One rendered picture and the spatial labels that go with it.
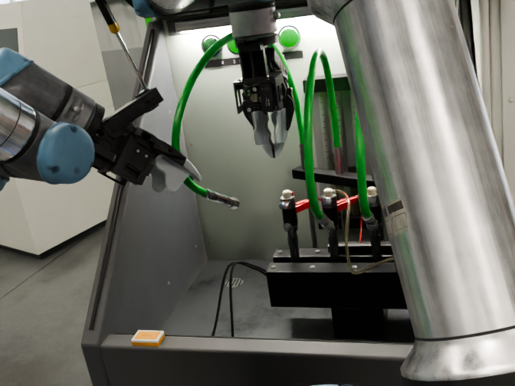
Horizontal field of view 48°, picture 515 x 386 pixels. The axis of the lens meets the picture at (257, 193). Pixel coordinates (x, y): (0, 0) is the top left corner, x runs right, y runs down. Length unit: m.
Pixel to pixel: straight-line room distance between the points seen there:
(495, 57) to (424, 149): 0.71
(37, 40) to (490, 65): 3.12
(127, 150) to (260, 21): 0.29
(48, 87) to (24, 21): 2.94
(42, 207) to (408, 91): 3.57
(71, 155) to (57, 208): 3.21
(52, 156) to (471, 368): 0.52
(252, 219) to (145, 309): 0.39
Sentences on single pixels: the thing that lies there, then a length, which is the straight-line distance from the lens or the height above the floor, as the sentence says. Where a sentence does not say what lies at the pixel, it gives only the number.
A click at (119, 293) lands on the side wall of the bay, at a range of 1.15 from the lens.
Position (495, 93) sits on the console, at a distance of 1.08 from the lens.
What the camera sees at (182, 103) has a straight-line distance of 0.98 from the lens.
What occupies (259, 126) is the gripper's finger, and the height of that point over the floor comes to 1.27.
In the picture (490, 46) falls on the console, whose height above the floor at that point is 1.35.
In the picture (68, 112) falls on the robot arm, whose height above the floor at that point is 1.37.
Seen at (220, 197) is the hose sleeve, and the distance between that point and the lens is 1.07.
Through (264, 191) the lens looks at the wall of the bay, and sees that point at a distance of 1.44.
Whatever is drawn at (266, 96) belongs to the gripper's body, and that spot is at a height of 1.34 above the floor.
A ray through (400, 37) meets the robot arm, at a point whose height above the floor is 1.47.
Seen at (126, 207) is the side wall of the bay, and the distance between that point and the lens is 1.18.
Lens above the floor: 1.52
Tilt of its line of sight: 21 degrees down
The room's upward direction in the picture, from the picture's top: 8 degrees counter-clockwise
